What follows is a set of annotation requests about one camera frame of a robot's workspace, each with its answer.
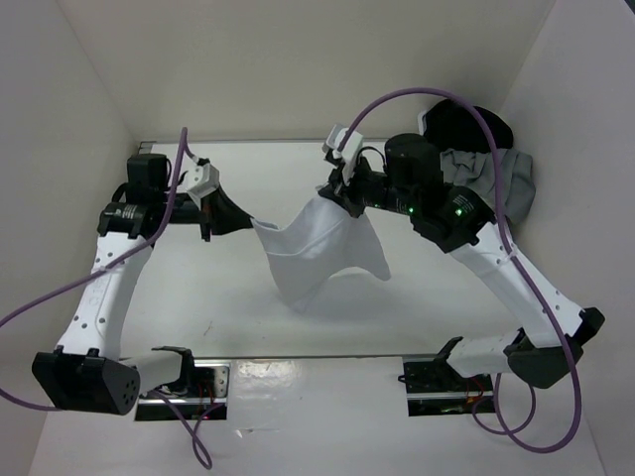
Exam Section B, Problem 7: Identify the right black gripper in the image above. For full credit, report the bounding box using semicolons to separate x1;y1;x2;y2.
318;152;417;217

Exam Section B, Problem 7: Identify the white skirt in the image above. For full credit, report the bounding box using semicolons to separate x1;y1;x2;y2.
251;195;391;311

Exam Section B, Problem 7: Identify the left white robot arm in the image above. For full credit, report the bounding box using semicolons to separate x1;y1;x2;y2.
32;154;252;415

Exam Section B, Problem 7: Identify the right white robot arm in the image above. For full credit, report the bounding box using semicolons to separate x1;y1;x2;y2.
318;133;605;390

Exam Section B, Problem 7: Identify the white plastic bin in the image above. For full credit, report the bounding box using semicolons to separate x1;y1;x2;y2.
418;110;428;136

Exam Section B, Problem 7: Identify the black garment in bin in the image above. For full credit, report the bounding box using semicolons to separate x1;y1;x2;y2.
424;99;514;154

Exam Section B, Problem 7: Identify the grey garment in bin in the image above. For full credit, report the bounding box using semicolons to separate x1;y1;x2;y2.
441;149;536;224

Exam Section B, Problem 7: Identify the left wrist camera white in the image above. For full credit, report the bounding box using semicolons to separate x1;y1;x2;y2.
185;159;220;208

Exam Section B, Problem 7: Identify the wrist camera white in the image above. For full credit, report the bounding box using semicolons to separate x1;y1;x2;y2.
322;124;364;185
185;159;220;208

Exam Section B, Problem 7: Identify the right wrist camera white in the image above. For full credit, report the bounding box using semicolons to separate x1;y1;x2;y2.
322;124;364;185

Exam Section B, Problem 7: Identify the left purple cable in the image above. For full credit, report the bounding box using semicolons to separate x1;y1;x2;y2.
0;126;214;470

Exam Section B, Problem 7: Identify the purple cable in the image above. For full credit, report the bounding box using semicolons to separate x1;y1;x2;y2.
0;126;214;470
334;87;582;454

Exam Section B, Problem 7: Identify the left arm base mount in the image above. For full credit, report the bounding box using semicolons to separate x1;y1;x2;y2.
134;358;231;422

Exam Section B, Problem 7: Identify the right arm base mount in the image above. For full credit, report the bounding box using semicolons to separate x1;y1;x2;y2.
398;359;494;417

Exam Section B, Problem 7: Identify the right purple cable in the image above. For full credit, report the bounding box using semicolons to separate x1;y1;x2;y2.
334;87;582;454

